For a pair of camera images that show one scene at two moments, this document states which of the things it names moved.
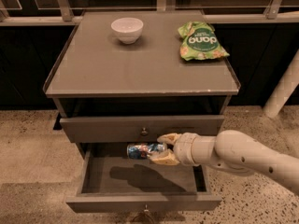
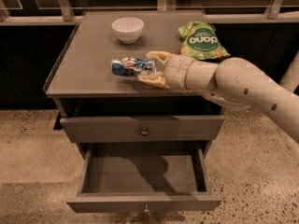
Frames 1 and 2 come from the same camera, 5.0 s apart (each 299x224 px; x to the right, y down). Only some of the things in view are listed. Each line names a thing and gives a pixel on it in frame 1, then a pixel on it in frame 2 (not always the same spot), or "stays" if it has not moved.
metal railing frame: x=64 y=5 stays
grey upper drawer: x=135 y=128 stays
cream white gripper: x=183 y=148 -> x=175 y=72
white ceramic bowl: x=129 y=30 stays
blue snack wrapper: x=141 y=150 -> x=130 y=66
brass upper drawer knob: x=144 y=132 stays
